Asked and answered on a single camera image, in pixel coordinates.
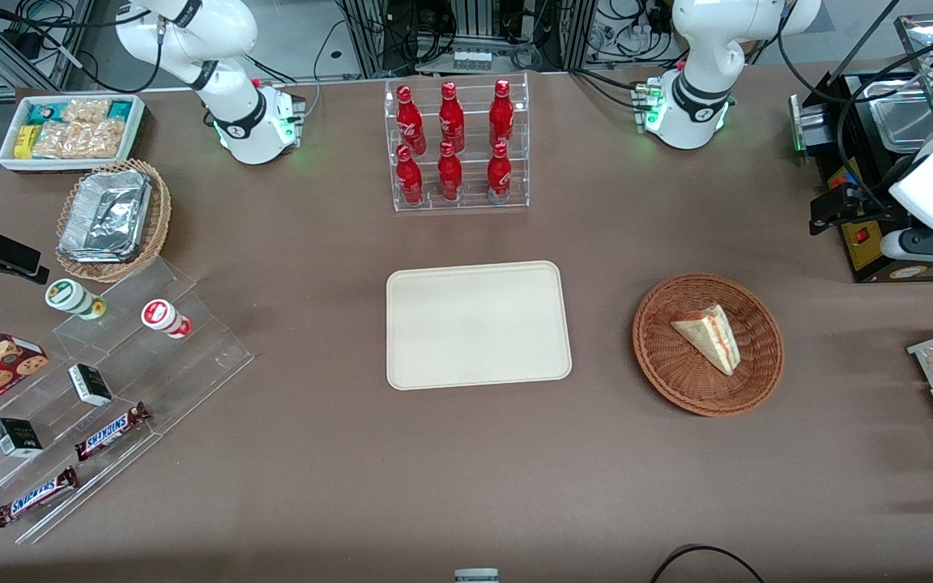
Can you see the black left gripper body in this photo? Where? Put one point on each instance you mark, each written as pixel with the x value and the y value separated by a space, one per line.
pixel 871 205

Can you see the triangular sandwich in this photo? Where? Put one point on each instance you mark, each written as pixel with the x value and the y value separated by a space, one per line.
pixel 713 336

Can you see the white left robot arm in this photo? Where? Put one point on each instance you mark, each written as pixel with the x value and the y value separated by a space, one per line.
pixel 701 48

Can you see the light oval wicker basket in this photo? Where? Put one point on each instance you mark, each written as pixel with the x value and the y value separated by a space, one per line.
pixel 159 227

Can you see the brown round wicker basket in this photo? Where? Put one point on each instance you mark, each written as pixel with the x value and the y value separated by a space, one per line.
pixel 677 380

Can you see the beige plastic tray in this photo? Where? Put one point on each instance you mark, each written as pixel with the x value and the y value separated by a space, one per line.
pixel 475 324

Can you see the red emergency stop button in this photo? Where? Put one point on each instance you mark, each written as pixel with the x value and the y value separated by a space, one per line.
pixel 841 183

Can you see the black food warmer machine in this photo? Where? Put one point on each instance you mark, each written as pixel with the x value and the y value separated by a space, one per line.
pixel 859 255

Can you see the green lid white cup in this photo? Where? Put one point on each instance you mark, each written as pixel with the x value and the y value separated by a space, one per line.
pixel 66 295

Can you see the silver box with green light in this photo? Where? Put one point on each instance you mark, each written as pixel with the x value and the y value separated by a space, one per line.
pixel 811 129

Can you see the stacked aluminium foil containers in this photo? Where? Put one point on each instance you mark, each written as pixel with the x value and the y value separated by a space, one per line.
pixel 106 214

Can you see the white rectangular snack bin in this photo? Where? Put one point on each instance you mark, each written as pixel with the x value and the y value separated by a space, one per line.
pixel 70 165

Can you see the yellow snack packet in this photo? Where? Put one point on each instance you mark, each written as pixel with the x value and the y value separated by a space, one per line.
pixel 25 142

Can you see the large clear cracker bag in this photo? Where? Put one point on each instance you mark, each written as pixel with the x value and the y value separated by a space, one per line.
pixel 78 139

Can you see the small black carton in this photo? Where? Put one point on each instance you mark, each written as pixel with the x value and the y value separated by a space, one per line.
pixel 90 385
pixel 17 439

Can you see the teal snack packet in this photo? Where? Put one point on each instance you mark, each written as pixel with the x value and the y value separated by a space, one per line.
pixel 44 113
pixel 121 109

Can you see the red lid white cup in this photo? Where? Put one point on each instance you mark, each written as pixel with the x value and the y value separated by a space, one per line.
pixel 160 314

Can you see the small clear cracker bag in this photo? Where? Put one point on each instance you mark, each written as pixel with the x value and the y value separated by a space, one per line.
pixel 86 110

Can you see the Snickers chocolate bar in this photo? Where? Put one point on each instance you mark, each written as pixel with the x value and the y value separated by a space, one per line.
pixel 110 431
pixel 36 496

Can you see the clear acrylic stepped display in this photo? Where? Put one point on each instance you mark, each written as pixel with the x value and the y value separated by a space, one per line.
pixel 191 364

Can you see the red cola bottle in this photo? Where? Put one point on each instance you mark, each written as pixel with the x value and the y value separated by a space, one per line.
pixel 411 121
pixel 449 176
pixel 452 120
pixel 409 180
pixel 501 115
pixel 499 176

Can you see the clear acrylic bottle rack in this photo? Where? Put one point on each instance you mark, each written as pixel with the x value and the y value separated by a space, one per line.
pixel 470 205

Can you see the white power strip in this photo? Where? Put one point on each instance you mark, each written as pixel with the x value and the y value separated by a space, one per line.
pixel 470 61

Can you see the metal equipment rack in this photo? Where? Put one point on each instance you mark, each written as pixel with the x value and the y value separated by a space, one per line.
pixel 475 24

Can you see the small grey device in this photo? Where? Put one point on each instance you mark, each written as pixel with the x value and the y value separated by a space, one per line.
pixel 476 576

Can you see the red rocker switch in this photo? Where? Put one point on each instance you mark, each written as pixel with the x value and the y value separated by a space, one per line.
pixel 863 236

